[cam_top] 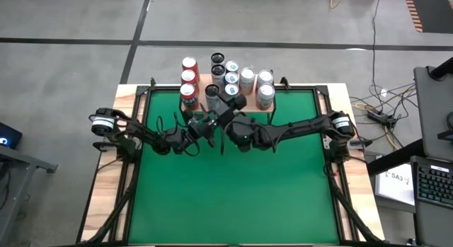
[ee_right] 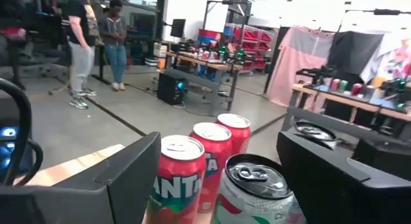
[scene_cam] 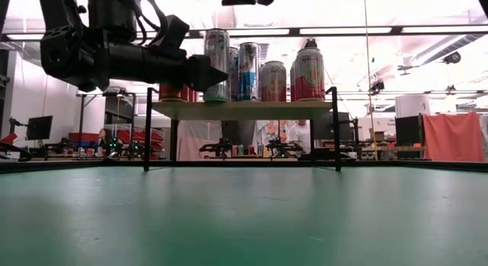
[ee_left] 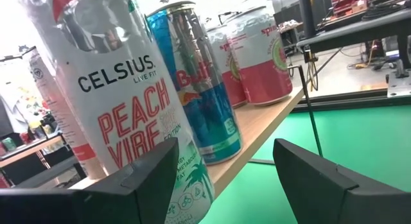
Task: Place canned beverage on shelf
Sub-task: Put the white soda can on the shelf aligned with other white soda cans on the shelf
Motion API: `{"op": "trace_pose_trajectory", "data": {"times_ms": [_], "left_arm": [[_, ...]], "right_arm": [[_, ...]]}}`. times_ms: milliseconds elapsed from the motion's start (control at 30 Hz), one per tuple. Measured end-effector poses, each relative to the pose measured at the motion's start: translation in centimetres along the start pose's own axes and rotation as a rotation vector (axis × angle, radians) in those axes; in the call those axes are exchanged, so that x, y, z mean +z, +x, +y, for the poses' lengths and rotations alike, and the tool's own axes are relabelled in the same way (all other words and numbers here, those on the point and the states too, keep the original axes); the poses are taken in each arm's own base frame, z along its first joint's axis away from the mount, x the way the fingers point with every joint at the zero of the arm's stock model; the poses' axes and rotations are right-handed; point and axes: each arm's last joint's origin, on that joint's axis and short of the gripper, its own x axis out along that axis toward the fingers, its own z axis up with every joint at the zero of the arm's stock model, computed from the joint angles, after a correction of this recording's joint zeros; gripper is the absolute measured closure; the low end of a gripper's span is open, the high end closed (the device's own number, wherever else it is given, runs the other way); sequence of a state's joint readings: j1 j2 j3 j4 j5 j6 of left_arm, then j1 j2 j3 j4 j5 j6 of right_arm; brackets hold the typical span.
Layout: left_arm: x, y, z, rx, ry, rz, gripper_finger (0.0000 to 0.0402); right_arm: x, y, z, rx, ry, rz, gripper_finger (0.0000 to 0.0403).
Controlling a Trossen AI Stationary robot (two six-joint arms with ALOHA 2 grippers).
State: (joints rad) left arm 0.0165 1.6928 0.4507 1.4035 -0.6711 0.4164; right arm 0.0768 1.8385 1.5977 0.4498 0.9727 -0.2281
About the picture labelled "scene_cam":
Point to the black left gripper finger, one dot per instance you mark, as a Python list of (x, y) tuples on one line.
[(206, 73)]

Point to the tall white Celsius can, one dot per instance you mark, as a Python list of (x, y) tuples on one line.
[(217, 45), (234, 79)]

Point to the blue silver Red Bull can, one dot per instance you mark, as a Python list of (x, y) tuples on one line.
[(249, 75)]

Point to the white orange Spindrift can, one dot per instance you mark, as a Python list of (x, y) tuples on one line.
[(273, 83)]

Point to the black background robot arm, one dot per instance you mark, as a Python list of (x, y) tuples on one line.
[(215, 148), (282, 147)]

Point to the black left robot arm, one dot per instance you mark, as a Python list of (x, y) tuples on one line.
[(72, 52)]

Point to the red black background robot arm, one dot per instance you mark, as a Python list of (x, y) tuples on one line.
[(11, 148)]

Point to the red storage bins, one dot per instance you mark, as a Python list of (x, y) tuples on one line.
[(152, 138)]

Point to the person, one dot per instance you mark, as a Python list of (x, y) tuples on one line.
[(103, 137), (300, 135)]

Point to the colourful printed poster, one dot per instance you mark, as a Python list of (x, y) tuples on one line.
[(270, 130)]

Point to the black overhead light bar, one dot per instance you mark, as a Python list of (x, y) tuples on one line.
[(343, 31)]

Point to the black background monitor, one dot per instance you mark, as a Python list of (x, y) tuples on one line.
[(408, 132), (40, 128)]

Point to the thin yellow pole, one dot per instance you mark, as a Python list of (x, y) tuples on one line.
[(369, 87)]

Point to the green table mat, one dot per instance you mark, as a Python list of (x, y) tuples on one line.
[(244, 228)]

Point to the cardboard box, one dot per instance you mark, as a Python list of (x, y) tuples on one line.
[(377, 135)]

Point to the red fabric panel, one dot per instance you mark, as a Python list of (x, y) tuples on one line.
[(453, 138)]

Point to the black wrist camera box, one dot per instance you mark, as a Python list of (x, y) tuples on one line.
[(171, 35)]

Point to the wooden shelf black metal frame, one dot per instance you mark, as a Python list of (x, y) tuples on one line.
[(236, 110)]

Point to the black hanging camera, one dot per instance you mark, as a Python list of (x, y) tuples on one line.
[(377, 85), (310, 43)]

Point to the black aluminium table frame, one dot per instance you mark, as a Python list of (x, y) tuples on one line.
[(57, 164)]

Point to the black dome camera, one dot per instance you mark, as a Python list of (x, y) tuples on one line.
[(452, 57)]

